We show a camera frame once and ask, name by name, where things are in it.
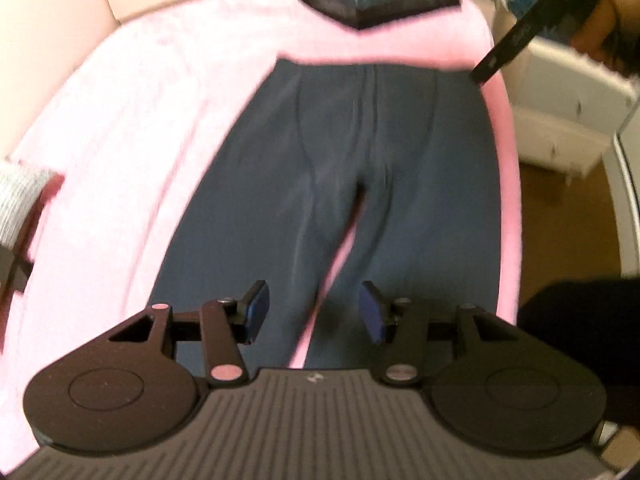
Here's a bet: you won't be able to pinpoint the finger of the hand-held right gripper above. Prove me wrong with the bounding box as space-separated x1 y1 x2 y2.
469 0 605 85

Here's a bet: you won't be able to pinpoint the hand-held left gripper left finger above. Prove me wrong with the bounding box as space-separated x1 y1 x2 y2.
107 280 271 389

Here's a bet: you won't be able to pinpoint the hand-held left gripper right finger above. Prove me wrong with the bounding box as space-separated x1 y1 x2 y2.
360 280 522 387

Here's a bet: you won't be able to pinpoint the dark grey pants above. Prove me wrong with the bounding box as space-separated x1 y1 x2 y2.
147 57 504 376

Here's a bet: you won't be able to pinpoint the person's right hand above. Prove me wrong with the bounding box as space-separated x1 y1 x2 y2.
570 0 640 79

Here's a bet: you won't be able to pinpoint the white cabinet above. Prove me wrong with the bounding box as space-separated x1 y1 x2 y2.
492 0 640 181

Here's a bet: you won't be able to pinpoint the black folded garment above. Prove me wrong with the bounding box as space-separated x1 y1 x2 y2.
295 0 462 30

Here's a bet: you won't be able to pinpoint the pink fleece blanket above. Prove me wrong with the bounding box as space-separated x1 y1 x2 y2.
0 0 524 467

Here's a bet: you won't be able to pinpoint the white knitted cloth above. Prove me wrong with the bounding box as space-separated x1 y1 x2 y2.
0 159 65 250

